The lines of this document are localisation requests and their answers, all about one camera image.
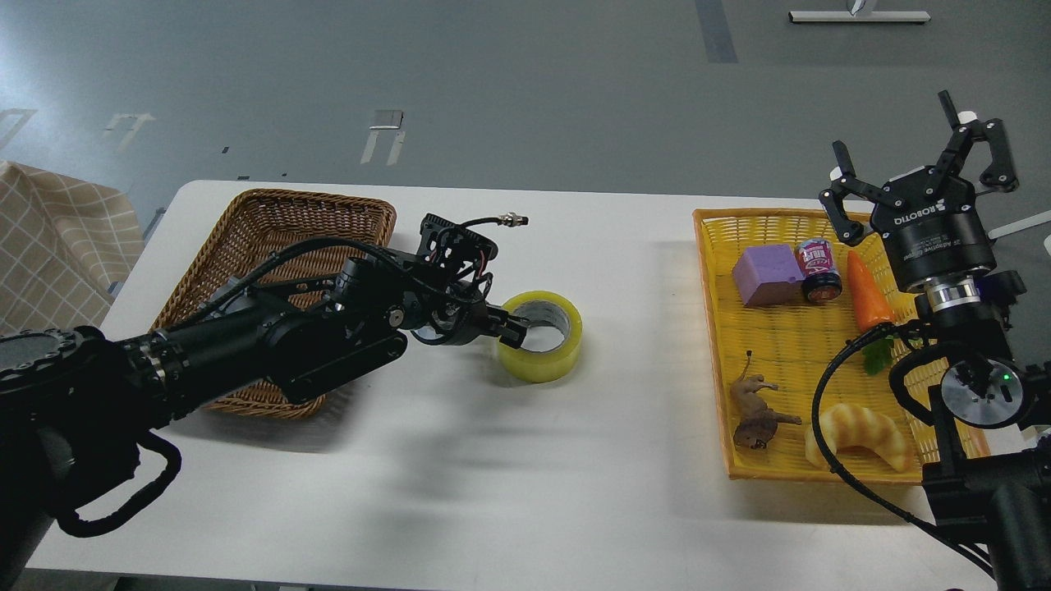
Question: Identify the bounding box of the beige checked cloth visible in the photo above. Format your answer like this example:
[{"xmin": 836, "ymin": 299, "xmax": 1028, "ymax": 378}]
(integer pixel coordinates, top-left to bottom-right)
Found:
[{"xmin": 1, "ymin": 161, "xmax": 145, "ymax": 334}]

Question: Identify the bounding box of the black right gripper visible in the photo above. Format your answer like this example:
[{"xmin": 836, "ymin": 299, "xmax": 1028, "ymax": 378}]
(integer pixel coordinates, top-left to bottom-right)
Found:
[{"xmin": 819, "ymin": 90, "xmax": 1018, "ymax": 293}]

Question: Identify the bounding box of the orange toy carrot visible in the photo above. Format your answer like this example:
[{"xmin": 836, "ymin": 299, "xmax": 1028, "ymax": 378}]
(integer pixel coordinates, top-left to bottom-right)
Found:
[{"xmin": 846, "ymin": 250, "xmax": 897, "ymax": 378}]

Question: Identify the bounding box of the small pink can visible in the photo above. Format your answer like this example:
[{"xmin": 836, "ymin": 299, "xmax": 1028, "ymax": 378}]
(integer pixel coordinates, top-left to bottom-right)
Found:
[{"xmin": 796, "ymin": 238, "xmax": 843, "ymax": 305}]

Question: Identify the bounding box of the brown wicker basket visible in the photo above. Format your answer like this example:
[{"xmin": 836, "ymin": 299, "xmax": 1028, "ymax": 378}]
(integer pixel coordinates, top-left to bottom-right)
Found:
[{"xmin": 151, "ymin": 188, "xmax": 397, "ymax": 420}]

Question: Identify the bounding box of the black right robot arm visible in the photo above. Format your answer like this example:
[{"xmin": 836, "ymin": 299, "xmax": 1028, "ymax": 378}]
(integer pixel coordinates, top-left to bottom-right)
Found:
[{"xmin": 811, "ymin": 90, "xmax": 1050, "ymax": 590}]

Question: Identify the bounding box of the purple block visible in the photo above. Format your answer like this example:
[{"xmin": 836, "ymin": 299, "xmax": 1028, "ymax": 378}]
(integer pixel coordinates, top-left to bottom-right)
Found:
[{"xmin": 731, "ymin": 243, "xmax": 804, "ymax": 308}]

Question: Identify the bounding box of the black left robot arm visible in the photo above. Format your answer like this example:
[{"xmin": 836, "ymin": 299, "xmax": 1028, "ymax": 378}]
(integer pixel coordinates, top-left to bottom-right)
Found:
[{"xmin": 1, "ymin": 213, "xmax": 530, "ymax": 588}]

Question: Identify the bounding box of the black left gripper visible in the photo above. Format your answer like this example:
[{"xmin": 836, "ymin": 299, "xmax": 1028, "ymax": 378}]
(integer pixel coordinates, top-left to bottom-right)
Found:
[{"xmin": 410, "ymin": 279, "xmax": 530, "ymax": 349}]

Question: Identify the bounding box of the yellow tape roll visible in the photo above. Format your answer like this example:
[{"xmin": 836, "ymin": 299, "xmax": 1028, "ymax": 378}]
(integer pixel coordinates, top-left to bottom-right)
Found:
[{"xmin": 496, "ymin": 291, "xmax": 583, "ymax": 384}]

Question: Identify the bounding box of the yellow plastic basket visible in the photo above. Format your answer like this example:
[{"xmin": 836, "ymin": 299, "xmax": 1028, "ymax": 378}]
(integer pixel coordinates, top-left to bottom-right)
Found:
[{"xmin": 693, "ymin": 207, "xmax": 939, "ymax": 485}]

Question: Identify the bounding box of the toy croissant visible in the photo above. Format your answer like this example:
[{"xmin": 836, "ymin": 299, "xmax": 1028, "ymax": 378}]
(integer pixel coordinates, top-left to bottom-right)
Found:
[{"xmin": 805, "ymin": 403, "xmax": 915, "ymax": 474}]

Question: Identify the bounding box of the brown toy lion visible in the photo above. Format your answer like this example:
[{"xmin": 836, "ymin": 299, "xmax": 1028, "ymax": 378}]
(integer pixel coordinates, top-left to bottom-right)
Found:
[{"xmin": 729, "ymin": 350, "xmax": 803, "ymax": 450}]

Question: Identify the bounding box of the white bar stand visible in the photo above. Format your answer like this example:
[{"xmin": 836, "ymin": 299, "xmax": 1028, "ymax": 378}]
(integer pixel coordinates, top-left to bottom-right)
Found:
[{"xmin": 787, "ymin": 1, "xmax": 932, "ymax": 25}]

